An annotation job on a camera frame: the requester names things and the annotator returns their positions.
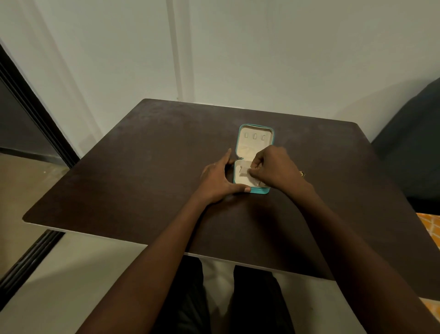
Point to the orange patterned bed cloth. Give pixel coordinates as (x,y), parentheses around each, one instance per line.
(431,227)

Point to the person's left forearm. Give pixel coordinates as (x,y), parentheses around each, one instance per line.
(147,272)

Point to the person's right forearm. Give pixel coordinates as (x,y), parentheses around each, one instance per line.
(354,254)

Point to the white wall conduit strip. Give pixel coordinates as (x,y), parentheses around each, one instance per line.
(181,51)

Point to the black floor door track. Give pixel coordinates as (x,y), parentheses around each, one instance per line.
(31,261)

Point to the dark grey upholstered chair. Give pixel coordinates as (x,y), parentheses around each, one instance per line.
(412,155)

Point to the person's right hand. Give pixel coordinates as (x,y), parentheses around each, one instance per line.
(276,168)

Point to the person's left hand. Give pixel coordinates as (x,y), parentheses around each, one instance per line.
(215,184)

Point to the black trousers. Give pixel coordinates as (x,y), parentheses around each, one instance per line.
(256,302)

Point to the black door frame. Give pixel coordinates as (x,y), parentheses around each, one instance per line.
(37,113)

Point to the teal jewelry box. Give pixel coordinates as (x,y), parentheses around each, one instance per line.
(249,144)

